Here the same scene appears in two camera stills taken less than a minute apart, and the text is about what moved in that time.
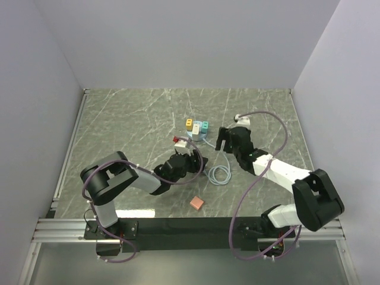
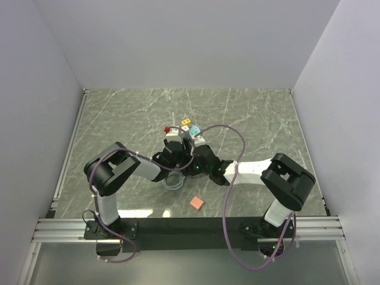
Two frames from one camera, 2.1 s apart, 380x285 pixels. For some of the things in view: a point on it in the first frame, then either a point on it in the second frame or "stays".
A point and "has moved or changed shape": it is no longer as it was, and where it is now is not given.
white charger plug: x=195 y=132 to x=185 y=127
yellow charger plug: x=189 y=124 has moved or changed shape
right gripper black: x=223 y=135 to x=190 y=171
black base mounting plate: x=143 y=235 stays
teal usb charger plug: x=205 y=127 to x=194 y=130
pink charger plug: x=196 y=203 stays
